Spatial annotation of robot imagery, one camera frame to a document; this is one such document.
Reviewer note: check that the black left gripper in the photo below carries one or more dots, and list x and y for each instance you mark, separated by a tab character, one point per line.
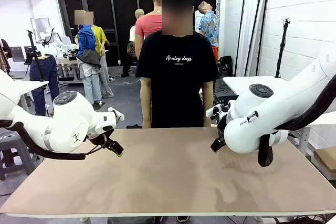
101	137

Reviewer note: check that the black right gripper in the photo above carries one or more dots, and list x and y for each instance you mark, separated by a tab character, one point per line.
221	124

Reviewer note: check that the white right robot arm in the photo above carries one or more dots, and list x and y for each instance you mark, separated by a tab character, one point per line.
252	129

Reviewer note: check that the person's right forearm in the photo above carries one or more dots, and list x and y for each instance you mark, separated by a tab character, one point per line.
146	103

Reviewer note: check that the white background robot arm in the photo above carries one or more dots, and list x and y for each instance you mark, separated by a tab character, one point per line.
53	37

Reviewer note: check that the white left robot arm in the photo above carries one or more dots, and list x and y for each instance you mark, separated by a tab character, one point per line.
65	129

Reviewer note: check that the person in black t-shirt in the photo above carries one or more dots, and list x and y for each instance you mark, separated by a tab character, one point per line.
177	82

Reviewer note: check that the black step stool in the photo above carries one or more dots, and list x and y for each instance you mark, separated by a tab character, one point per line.
225	64

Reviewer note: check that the seated person in dark clothes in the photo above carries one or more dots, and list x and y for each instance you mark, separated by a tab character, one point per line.
130	56

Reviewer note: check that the mannequin in dark jeans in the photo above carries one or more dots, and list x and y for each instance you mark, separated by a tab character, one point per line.
50	72

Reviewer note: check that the grey plastic stool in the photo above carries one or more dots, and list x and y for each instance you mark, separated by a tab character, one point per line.
13	150

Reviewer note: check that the white table with thin top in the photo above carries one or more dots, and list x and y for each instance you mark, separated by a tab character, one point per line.
31	86

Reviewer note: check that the large white table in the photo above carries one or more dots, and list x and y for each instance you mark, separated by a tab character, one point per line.
324	119

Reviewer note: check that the brown cardboard box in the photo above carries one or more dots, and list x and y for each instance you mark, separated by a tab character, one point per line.
326	161

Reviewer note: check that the black tripod stand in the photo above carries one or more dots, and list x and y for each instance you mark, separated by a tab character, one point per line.
282	48
35	56

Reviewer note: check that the mannequin in floral blue shirt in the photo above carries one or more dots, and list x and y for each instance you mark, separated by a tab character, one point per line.
210	27

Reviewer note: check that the mannequin in red shirt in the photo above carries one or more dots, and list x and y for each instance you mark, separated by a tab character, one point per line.
149	24

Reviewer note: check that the bald mannequin in white shirt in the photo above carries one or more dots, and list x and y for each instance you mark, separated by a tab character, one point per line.
137	15

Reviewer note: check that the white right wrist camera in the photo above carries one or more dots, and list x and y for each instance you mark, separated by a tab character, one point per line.
212	111

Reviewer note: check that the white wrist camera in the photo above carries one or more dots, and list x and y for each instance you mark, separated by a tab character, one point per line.
116	113
212	111

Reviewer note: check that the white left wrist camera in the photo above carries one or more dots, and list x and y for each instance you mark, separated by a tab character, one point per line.
116	113

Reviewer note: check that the black wall conduit pipes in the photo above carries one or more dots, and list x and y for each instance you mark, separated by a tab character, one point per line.
245	11

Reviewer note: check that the grey framed wall board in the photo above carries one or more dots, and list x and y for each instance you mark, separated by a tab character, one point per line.
39	28

